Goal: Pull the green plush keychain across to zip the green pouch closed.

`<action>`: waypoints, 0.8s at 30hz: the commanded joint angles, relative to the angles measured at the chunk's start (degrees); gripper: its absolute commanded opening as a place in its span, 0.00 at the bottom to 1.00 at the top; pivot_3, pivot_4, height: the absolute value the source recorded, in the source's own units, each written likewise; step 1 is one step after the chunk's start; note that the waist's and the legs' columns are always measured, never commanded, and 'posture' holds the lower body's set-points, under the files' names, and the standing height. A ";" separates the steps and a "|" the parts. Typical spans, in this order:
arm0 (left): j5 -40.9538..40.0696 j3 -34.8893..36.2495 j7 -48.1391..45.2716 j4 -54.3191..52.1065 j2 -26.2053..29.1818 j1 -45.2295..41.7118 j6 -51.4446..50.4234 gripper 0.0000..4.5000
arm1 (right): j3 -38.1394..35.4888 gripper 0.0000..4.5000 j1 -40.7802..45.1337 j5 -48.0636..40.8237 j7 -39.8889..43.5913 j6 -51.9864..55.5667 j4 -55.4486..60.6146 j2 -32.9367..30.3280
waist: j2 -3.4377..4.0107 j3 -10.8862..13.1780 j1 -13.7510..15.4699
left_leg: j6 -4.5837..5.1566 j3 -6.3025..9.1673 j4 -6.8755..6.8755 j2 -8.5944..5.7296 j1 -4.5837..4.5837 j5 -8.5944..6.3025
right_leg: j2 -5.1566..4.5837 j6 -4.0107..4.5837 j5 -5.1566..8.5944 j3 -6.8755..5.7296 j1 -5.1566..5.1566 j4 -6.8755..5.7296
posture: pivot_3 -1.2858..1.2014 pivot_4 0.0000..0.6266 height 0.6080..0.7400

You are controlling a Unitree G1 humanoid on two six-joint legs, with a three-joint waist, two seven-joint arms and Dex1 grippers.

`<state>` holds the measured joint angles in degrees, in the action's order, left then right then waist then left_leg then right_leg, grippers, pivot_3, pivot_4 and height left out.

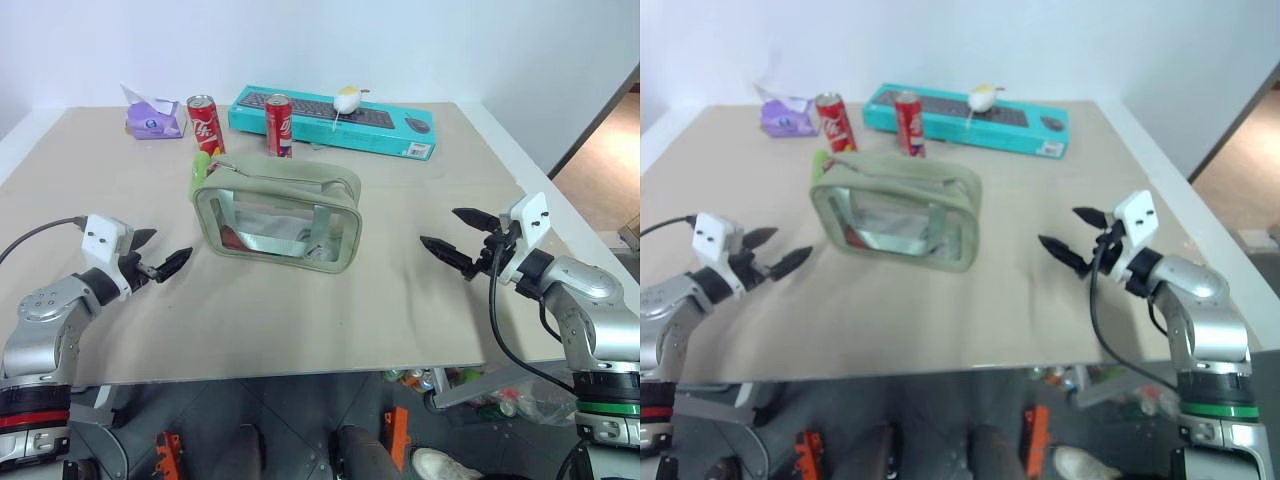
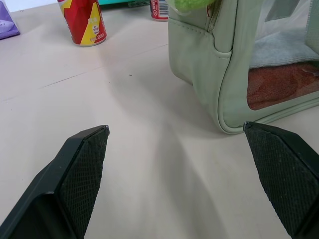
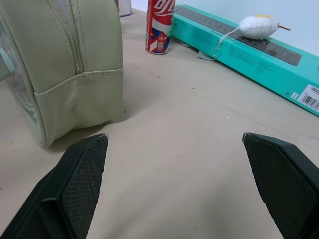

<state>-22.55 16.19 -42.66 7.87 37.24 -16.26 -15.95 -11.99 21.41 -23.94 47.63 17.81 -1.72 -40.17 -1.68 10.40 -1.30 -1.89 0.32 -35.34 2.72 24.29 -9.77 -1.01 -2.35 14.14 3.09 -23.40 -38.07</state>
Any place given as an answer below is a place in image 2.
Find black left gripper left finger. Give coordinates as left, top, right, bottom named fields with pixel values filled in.
left=0, top=124, right=110, bottom=239

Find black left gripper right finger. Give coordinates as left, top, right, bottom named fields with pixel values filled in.
left=243, top=121, right=319, bottom=239

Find light green mesh bag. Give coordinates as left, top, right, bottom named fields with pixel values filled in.
left=167, top=0, right=319, bottom=135

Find orange-brown towel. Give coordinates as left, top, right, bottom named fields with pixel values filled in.
left=246, top=61, right=319, bottom=110

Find grey-blue towel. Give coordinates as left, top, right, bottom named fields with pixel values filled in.
left=250, top=26, right=319, bottom=69

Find red and yellow drink can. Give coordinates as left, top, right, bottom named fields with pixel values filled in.
left=57, top=0, right=108, bottom=47

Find purple packet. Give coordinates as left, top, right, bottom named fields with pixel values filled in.
left=0, top=0, right=20, bottom=40

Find teal container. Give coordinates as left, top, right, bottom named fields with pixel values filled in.
left=98, top=0, right=152, bottom=7

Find fuzzy green plush charm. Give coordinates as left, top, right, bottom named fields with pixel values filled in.
left=173, top=0, right=212, bottom=14

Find red and white drink can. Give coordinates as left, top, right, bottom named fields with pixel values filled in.
left=150, top=0, right=170, bottom=22

